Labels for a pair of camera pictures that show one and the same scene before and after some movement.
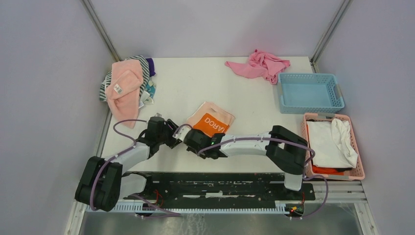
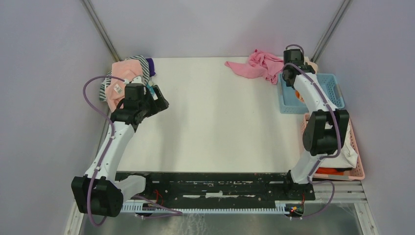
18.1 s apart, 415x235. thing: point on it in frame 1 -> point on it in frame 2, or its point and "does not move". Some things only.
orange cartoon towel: x=211 y=118 -> x=299 y=96
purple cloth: x=150 y=62 does not move
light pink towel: x=122 y=92 does not move
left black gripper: x=173 y=141 -> x=158 y=105
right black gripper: x=189 y=148 -> x=305 y=63
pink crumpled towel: x=261 y=64 does not move
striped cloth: x=146 y=72 does not move
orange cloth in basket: x=327 y=171 does not move
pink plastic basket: x=357 y=173 does not move
